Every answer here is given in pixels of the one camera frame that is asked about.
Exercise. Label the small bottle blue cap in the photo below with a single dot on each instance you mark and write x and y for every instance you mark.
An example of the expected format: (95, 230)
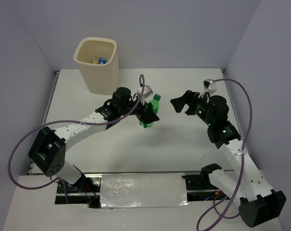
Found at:
(101, 61)

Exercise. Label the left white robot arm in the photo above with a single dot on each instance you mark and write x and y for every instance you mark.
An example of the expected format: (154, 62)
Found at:
(50, 145)

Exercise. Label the silver reflective sheet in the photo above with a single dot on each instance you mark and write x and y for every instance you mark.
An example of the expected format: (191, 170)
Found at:
(143, 190)

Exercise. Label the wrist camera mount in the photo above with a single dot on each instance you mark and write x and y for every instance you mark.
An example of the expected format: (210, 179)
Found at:
(209, 88)
(147, 92)

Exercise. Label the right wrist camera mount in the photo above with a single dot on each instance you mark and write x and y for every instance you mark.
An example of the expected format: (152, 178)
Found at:
(209, 88)

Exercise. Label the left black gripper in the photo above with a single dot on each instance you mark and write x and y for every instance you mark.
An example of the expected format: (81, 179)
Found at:
(148, 116)

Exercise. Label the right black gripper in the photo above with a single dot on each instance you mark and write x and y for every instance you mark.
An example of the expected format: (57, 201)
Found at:
(188, 97)

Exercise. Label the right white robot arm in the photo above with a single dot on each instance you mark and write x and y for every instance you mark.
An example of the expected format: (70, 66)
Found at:
(256, 199)

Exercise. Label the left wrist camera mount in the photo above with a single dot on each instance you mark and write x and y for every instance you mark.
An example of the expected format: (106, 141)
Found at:
(147, 92)

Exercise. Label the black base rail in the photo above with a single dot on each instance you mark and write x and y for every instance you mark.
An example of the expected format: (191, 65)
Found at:
(90, 195)

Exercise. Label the green plastic bottle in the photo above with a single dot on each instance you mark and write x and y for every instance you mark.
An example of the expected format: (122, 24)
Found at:
(155, 104)

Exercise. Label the beige plastic bin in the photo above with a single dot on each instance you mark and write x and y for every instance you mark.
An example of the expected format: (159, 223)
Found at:
(99, 78)

